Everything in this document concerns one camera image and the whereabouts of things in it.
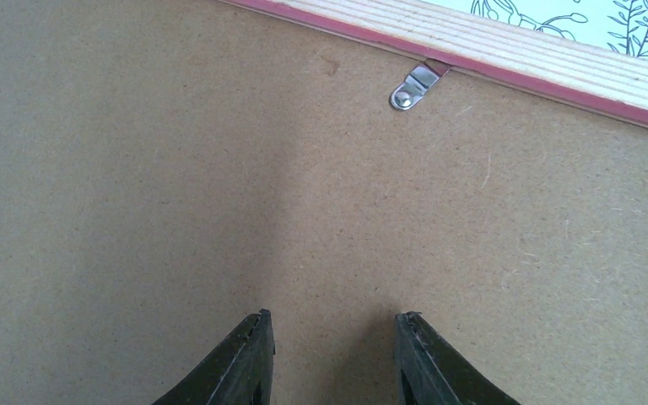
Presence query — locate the pink wooden picture frame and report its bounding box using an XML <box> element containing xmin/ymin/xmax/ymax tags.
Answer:
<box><xmin>241</xmin><ymin>1</ymin><xmax>648</xmax><ymax>128</ymax></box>

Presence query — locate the silver frame turn clip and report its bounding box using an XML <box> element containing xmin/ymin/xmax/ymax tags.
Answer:
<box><xmin>389</xmin><ymin>59</ymin><xmax>452</xmax><ymax>111</ymax></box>

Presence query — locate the brown cardboard backing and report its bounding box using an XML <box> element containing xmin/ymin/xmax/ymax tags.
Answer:
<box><xmin>0</xmin><ymin>1</ymin><xmax>648</xmax><ymax>404</ymax></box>

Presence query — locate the floral patterned tablecloth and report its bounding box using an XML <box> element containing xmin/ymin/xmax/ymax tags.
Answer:
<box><xmin>431</xmin><ymin>0</ymin><xmax>648</xmax><ymax>60</ymax></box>

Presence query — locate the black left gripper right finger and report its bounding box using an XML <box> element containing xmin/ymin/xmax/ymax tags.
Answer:
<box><xmin>393</xmin><ymin>311</ymin><xmax>519</xmax><ymax>405</ymax></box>

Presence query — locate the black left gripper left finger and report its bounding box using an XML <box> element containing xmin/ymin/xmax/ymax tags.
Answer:
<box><xmin>154</xmin><ymin>309</ymin><xmax>275</xmax><ymax>405</ymax></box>

